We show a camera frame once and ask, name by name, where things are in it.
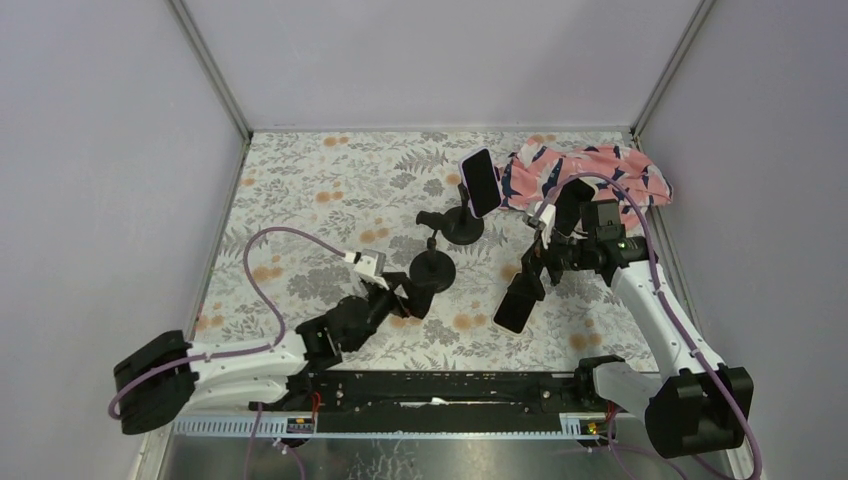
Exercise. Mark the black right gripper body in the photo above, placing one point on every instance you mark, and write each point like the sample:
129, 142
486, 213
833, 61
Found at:
558, 258

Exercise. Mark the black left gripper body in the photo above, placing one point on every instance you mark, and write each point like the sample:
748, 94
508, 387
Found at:
395, 293

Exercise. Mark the phone with beige case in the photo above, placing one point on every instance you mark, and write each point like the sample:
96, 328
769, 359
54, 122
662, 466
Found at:
511, 320

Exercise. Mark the black phone stand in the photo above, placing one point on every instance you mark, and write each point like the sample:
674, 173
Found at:
459, 226
433, 268

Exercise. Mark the phone with lavender case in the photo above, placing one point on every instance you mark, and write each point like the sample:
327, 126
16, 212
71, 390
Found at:
481, 180

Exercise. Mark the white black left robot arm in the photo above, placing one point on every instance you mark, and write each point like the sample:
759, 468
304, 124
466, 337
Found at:
170, 375

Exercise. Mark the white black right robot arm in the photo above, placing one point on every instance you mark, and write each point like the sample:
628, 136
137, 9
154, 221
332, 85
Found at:
697, 404

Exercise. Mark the small dark phone on cloth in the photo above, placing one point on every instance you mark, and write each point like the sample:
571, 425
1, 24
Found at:
568, 204

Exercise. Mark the floral patterned table mat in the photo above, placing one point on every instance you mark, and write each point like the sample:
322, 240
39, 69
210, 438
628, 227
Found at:
303, 196

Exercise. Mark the pink patterned cloth bag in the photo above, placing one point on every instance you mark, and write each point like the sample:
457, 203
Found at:
535, 169

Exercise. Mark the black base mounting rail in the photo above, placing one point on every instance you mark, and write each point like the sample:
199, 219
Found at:
431, 393

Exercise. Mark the white slotted cable duct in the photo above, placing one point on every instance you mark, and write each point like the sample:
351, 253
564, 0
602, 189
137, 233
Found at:
332, 426

